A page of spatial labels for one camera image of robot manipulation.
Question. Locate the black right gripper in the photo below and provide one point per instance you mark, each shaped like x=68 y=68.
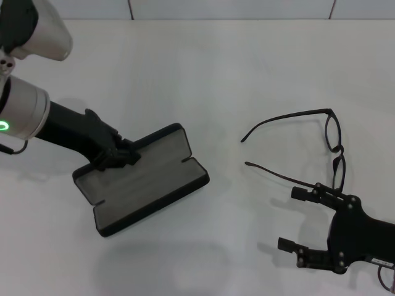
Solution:
x=361 y=240

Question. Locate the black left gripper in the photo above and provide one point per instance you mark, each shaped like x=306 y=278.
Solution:
x=71 y=129

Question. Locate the black glasses case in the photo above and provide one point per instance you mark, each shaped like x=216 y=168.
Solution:
x=148 y=185

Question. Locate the black glasses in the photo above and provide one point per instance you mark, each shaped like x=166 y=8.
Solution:
x=339 y=150

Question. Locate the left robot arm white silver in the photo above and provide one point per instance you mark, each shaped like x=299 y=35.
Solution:
x=21 y=108

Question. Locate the left camera mount bracket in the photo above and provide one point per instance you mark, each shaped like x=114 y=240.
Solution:
x=6 y=63

